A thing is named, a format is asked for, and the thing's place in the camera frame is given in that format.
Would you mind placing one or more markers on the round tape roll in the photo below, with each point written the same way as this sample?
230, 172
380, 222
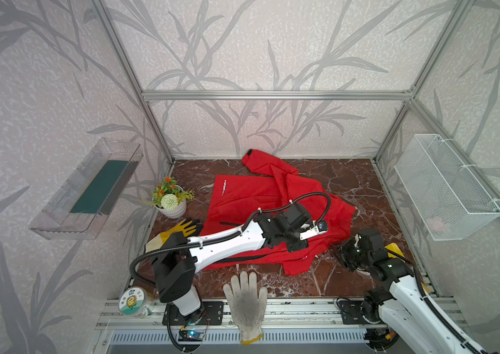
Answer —
136, 302

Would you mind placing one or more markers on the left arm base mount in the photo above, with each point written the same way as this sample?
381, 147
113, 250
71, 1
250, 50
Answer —
210, 313

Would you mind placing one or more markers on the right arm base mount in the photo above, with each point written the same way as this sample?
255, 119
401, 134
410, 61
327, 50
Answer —
351, 312

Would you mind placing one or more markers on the potted artificial flower plant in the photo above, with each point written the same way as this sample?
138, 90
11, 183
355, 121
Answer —
170, 199

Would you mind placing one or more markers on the red X-Sport jacket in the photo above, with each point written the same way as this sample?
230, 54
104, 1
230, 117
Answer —
273, 184

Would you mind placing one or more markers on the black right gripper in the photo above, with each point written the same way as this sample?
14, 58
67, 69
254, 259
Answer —
349, 255

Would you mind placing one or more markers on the white wire mesh basket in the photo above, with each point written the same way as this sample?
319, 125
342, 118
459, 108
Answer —
441, 185

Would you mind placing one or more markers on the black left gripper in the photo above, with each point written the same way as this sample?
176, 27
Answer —
283, 228

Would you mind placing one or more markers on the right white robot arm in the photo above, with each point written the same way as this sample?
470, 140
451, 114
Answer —
401, 301

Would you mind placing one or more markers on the clear plastic wall tray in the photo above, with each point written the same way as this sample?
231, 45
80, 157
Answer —
83, 204

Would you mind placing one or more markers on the yellow black rubber glove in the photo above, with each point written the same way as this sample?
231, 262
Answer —
186, 227

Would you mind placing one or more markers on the aluminium cage frame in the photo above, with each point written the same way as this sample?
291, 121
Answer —
329, 79

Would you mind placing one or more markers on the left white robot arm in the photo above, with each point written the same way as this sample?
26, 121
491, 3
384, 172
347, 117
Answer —
171, 268

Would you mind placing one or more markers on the white knit work glove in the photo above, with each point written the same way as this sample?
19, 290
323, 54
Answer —
247, 303

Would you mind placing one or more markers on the yellow plastic scoop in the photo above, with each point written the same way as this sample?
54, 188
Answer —
394, 251

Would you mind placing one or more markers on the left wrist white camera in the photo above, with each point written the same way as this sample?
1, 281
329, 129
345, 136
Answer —
313, 230

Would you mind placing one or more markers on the pink object in basket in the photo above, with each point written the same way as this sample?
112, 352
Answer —
437, 226

